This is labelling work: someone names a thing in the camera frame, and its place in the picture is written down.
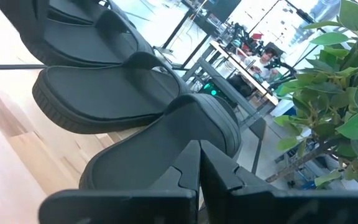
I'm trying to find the black slide sandal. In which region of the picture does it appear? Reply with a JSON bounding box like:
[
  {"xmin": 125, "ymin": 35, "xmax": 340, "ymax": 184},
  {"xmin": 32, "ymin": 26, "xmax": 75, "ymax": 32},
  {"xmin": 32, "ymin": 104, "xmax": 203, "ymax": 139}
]
[
  {"xmin": 32, "ymin": 51, "xmax": 194, "ymax": 135},
  {"xmin": 20, "ymin": 9, "xmax": 155, "ymax": 68},
  {"xmin": 0, "ymin": 0, "xmax": 117, "ymax": 26},
  {"xmin": 78, "ymin": 92, "xmax": 242, "ymax": 191}
]

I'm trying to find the light background table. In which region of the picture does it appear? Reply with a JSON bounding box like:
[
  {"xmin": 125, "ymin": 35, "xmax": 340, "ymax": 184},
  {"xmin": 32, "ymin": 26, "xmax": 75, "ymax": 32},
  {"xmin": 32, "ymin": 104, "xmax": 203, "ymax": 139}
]
[{"xmin": 209, "ymin": 40, "xmax": 280, "ymax": 106}]

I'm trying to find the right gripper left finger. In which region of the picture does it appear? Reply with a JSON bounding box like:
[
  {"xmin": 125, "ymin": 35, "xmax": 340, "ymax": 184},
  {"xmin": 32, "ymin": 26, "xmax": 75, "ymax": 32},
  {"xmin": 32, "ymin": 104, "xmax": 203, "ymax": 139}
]
[{"xmin": 38, "ymin": 139, "xmax": 202, "ymax": 224}]

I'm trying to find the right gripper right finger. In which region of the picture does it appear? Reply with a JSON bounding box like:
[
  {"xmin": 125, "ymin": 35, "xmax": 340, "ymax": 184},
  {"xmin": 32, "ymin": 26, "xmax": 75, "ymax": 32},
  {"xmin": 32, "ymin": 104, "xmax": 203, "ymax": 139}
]
[{"xmin": 200, "ymin": 139, "xmax": 358, "ymax": 224}]

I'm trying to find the green lit computer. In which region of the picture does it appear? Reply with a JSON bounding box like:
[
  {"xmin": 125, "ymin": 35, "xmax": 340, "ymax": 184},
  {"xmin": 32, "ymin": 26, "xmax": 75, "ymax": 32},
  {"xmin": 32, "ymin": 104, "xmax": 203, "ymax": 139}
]
[{"xmin": 202, "ymin": 80, "xmax": 229, "ymax": 100}]

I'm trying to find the person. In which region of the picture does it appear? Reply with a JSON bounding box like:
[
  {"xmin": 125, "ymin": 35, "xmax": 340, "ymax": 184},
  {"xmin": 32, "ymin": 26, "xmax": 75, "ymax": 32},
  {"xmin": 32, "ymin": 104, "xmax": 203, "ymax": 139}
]
[{"xmin": 244, "ymin": 46, "xmax": 281, "ymax": 82}]

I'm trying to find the dark background monitor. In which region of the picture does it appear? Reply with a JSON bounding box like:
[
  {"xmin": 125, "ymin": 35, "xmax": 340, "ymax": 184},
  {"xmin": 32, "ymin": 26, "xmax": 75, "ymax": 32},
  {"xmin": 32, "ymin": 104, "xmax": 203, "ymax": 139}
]
[{"xmin": 202, "ymin": 0, "xmax": 242, "ymax": 23}]

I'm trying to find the green leafy plant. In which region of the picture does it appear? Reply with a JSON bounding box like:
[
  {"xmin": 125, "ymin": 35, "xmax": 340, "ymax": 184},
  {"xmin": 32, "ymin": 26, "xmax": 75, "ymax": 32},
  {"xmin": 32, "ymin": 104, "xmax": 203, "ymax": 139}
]
[{"xmin": 264, "ymin": 0, "xmax": 358, "ymax": 190}]

